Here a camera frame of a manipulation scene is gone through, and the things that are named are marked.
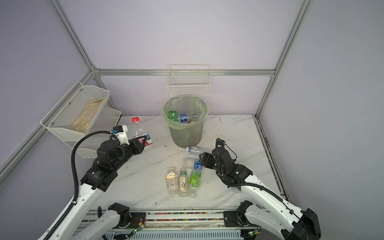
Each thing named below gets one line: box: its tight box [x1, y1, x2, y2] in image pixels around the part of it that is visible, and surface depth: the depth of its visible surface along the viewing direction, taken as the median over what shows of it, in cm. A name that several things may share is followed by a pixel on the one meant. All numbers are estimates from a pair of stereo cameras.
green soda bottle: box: [168, 110, 179, 122], surface depth 93 cm
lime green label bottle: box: [189, 170, 202, 199], surface depth 85 cm
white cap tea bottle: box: [166, 166, 178, 195], surface depth 85 cm
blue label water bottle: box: [182, 157, 203, 171], surface depth 90 cm
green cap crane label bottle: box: [178, 170, 189, 198], surface depth 81 cm
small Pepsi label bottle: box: [180, 113, 189, 123], surface depth 100 cm
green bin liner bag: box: [160, 96, 210, 130], surface depth 95 cm
